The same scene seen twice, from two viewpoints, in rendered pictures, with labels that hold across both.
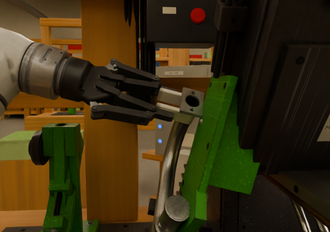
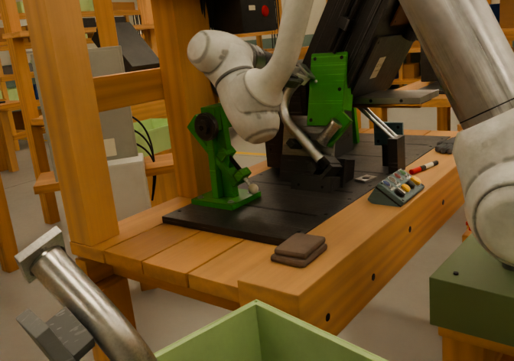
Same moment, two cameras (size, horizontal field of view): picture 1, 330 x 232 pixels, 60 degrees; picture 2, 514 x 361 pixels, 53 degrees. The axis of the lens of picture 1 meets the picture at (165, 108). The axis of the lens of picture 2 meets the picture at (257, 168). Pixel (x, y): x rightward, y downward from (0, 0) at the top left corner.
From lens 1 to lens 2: 1.26 m
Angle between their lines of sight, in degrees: 47
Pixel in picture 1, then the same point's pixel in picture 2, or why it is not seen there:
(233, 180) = (347, 104)
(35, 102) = (121, 101)
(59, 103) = (141, 99)
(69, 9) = not seen: outside the picture
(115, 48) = not seen: hidden behind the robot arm
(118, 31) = (199, 23)
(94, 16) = (182, 10)
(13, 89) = not seen: hidden behind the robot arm
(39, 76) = (261, 63)
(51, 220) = (244, 170)
